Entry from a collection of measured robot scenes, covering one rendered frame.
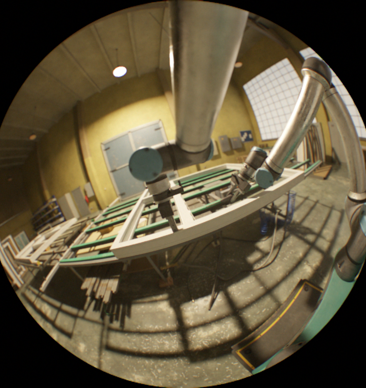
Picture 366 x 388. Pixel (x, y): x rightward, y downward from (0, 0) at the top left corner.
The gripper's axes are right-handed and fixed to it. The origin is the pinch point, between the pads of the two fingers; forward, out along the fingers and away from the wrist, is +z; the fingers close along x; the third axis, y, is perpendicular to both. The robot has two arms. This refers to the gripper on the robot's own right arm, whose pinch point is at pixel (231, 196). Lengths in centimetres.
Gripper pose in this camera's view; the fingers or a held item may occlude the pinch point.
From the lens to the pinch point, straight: 74.5
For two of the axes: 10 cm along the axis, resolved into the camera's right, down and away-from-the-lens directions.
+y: -8.7, -1.9, -4.5
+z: -4.1, 7.9, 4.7
